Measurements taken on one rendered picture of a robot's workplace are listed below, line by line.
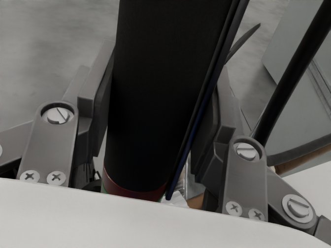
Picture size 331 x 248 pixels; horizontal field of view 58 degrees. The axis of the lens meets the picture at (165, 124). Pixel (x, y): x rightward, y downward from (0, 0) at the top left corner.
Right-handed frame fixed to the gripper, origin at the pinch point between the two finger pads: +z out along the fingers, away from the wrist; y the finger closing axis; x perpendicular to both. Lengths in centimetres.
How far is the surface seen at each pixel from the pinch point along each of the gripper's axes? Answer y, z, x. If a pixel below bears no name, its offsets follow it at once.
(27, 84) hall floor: -92, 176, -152
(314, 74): 70, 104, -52
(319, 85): 70, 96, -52
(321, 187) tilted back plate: 31.5, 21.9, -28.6
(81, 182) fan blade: -10, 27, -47
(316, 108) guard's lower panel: 71, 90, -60
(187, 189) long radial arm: 10.4, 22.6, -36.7
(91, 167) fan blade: -6.8, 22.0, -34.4
